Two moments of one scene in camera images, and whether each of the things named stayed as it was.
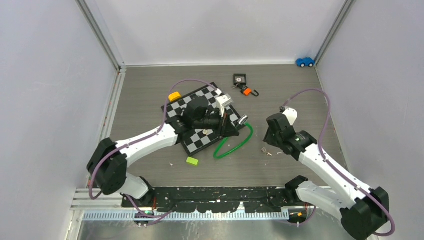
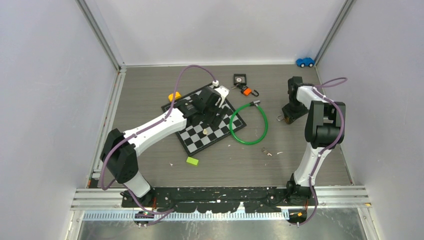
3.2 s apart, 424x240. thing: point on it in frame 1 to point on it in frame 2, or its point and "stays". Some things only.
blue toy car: [305, 62] stays
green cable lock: [243, 120] to [255, 103]
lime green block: [192, 160] stays
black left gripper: [226, 128] to [215, 120]
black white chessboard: [197, 140] stays
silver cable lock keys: [264, 151] stays
